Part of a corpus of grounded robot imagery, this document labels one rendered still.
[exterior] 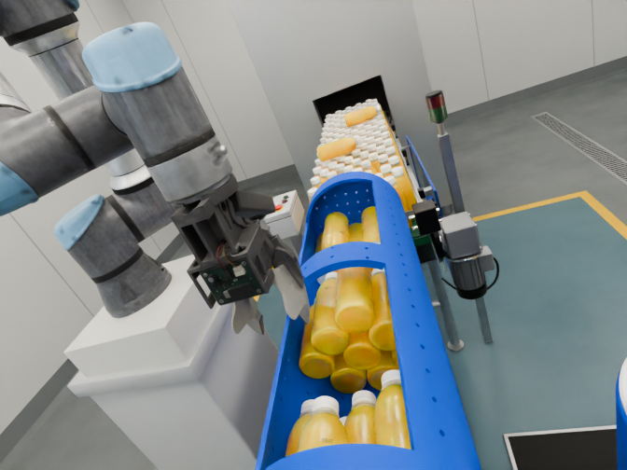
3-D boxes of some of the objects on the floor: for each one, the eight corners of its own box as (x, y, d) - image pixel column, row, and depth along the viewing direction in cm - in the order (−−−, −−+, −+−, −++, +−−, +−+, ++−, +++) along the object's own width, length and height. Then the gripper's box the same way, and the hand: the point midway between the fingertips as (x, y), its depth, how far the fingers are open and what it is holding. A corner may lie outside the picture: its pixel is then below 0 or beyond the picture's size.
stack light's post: (485, 342, 192) (438, 137, 145) (482, 337, 196) (436, 134, 149) (493, 341, 191) (449, 133, 144) (491, 335, 195) (446, 131, 148)
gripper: (130, 228, 37) (229, 376, 46) (243, 187, 34) (327, 354, 43) (167, 194, 45) (246, 327, 54) (262, 158, 42) (329, 306, 51)
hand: (282, 317), depth 50 cm, fingers open, 5 cm apart
